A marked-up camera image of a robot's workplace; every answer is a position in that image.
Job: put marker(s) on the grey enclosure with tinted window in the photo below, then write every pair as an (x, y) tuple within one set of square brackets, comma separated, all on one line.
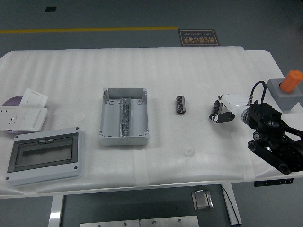
[(47, 176)]

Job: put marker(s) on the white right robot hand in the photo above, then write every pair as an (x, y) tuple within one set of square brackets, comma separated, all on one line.
[(233, 101)]

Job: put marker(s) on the white table leg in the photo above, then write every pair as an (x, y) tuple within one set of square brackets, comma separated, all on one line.
[(233, 205), (55, 212)]

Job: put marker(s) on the white flat switch panel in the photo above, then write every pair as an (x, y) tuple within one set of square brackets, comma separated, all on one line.
[(30, 119)]

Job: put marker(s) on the grey metal plate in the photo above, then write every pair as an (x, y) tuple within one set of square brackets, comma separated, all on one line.
[(109, 223)]

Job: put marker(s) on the grey block holder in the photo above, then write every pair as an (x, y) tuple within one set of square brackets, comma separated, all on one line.
[(284, 99)]

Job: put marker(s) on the white foam mat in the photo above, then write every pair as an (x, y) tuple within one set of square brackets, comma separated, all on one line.
[(189, 71)]

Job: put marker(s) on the orange cylinder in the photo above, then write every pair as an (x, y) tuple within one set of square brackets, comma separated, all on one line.
[(291, 81)]

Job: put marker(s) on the perforated metal mounting rail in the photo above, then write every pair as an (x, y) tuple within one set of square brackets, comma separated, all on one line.
[(125, 118)]

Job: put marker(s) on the purple disc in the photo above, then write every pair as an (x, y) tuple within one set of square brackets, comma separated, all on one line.
[(13, 101)]

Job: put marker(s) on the white tilted switch panel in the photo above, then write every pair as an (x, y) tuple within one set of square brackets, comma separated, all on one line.
[(33, 98)]

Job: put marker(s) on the open grey junction box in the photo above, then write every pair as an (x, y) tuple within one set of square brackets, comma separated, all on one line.
[(111, 118)]

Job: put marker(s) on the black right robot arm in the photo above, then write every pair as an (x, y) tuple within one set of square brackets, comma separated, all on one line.
[(265, 113)]

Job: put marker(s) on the black table control panel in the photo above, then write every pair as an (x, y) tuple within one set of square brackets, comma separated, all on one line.
[(272, 182)]

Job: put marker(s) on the white wall socket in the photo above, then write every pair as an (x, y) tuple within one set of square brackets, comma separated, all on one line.
[(7, 118)]

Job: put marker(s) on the black square floor hatch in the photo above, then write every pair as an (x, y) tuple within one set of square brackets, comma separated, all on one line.
[(50, 9)]

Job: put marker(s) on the silver metal pedal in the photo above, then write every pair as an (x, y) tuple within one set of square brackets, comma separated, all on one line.
[(201, 201)]

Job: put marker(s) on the black floor sign orange text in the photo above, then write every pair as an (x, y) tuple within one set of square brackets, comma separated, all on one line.
[(198, 37)]

